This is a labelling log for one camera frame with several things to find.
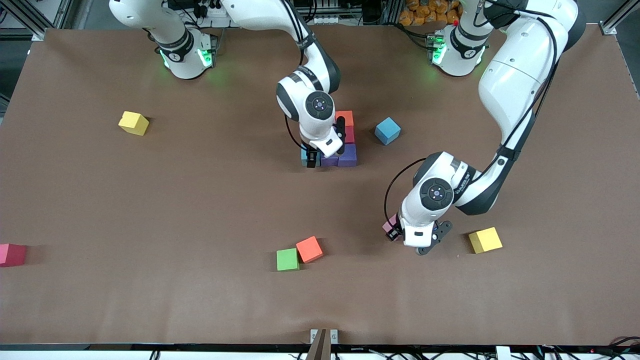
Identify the small white plastic box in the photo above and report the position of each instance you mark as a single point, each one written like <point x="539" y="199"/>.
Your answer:
<point x="503" y="353"/>

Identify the small metal table bracket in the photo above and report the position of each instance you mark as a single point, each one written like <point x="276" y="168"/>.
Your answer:
<point x="313" y="335"/>

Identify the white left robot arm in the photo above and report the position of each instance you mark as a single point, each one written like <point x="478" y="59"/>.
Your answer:
<point x="520" y="60"/>

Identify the purple foam cube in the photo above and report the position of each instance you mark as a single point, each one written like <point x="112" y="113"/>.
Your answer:
<point x="348" y="155"/>
<point x="329" y="161"/>

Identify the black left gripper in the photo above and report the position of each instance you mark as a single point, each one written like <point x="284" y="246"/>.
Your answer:
<point x="394" y="232"/>

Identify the pink foam cube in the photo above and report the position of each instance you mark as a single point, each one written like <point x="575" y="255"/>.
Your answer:
<point x="389" y="223"/>

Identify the metal corner bracket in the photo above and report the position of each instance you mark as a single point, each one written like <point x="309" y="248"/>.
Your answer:
<point x="39" y="35"/>
<point x="608" y="29"/>

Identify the bag of orange items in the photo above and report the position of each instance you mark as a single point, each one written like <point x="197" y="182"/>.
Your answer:
<point x="425" y="10"/>

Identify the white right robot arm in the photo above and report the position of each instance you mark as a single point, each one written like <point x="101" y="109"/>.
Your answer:
<point x="260" y="12"/>

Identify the red foam cube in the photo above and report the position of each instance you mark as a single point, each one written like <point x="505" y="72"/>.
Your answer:
<point x="350" y="135"/>
<point x="11" y="255"/>

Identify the orange foam cube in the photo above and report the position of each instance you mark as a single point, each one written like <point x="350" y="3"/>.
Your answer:
<point x="346" y="118"/>
<point x="309" y="249"/>

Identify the green foam cube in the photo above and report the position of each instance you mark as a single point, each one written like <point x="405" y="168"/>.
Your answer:
<point x="287" y="259"/>

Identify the aluminium frame rail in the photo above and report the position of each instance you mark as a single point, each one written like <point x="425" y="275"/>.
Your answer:
<point x="50" y="15"/>
<point x="625" y="12"/>

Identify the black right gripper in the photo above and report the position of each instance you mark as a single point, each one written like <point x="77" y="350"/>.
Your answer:
<point x="312" y="159"/>

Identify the blue foam cube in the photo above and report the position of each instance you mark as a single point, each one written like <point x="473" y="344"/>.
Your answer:
<point x="303" y="157"/>
<point x="387" y="131"/>

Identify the yellow foam cube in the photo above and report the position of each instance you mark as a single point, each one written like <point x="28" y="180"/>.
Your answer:
<point x="485" y="240"/>
<point x="133" y="123"/>

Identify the brown wooden strip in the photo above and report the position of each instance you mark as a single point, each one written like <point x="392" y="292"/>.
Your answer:
<point x="320" y="347"/>

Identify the brown paper table cover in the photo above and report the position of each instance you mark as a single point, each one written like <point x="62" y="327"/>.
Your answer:
<point x="150" y="200"/>

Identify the white power strip with plugs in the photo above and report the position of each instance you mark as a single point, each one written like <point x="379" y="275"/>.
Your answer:
<point x="210" y="12"/>

